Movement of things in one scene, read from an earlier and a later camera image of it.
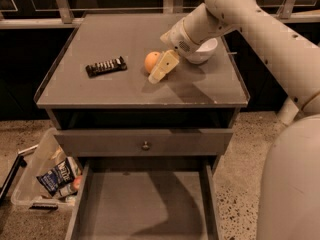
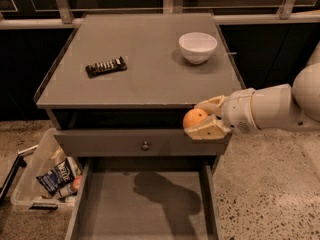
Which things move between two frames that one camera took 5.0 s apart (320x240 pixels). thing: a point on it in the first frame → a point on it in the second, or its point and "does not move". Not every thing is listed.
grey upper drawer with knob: [144, 142] does not move
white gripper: [178, 41] → [237, 111]
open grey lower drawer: [147, 198] does not move
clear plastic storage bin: [50, 178] does not move
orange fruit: [151, 60] → [194, 117]
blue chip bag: [58, 176] does not move
